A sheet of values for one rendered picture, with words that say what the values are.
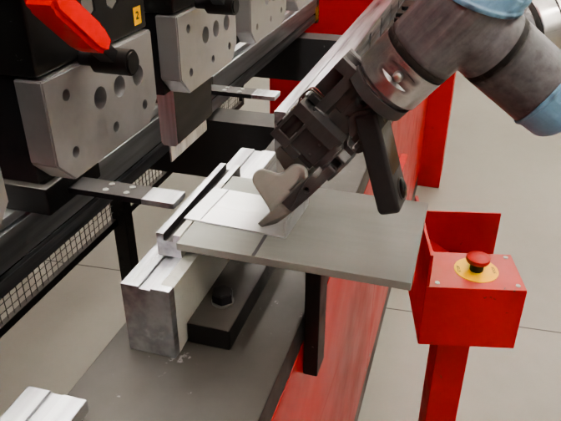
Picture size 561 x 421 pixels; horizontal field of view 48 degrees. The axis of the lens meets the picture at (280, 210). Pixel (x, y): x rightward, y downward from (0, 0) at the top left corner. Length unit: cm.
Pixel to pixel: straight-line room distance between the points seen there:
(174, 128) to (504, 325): 66
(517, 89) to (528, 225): 228
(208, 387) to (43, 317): 166
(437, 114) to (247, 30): 222
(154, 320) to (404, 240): 29
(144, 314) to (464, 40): 44
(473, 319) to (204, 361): 51
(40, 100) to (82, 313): 190
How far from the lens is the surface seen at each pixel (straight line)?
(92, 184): 86
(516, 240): 278
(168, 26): 61
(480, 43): 60
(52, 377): 210
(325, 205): 78
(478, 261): 107
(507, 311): 109
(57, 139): 45
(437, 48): 60
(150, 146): 115
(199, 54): 65
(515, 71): 62
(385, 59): 62
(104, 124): 50
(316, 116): 65
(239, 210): 77
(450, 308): 107
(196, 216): 76
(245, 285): 80
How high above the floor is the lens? 138
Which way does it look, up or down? 29 degrees down
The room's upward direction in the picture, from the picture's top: straight up
